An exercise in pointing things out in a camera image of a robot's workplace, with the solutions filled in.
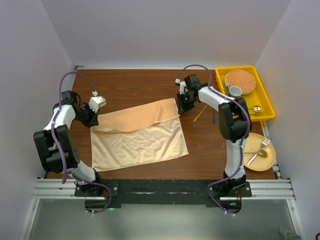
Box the peach satin napkin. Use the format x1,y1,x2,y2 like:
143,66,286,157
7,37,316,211
90,98,189,172

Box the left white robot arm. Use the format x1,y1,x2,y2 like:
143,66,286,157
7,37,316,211
33,90,106,197

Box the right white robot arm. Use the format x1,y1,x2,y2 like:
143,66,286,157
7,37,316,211
175,74,252,197

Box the gold spoon on table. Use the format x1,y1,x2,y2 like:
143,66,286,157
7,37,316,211
193,105,208,123

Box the grey white cup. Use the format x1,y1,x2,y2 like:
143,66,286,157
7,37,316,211
227,86,243,99

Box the woven orange round plate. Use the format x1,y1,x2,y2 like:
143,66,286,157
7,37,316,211
224,69,257,95

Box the gold black spoon in tray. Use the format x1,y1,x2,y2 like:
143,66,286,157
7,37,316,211
248,105,262,114

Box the yellow plastic tray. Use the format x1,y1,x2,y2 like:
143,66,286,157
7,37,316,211
215,65,276,122

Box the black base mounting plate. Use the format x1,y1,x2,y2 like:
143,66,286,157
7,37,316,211
74,179,252,213

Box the silver fork on plate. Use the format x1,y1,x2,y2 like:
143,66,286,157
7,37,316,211
246,135,272,166

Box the beige round plate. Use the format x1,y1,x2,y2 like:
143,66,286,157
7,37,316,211
244,133,276,172

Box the gold spoon on plate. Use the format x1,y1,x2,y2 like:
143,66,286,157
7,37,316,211
244,150,268,158

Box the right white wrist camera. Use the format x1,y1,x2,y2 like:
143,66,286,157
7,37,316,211
175,78,189,95

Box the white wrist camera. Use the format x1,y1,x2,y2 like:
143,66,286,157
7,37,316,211
88,91,107,113
175,78,189,95

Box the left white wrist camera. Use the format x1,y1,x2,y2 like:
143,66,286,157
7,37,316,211
88,91,107,113

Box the blue handled utensil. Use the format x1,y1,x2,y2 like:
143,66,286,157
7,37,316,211
212,110,216,124

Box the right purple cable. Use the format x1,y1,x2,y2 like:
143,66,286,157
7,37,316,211
176,64,252,218

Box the purple cable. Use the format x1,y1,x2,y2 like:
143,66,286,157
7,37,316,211
176,64,252,218
51,71,112,215

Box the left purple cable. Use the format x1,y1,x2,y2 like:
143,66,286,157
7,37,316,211
51,71,112,215

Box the aluminium rail frame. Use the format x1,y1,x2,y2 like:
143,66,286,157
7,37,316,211
20,118,304,240

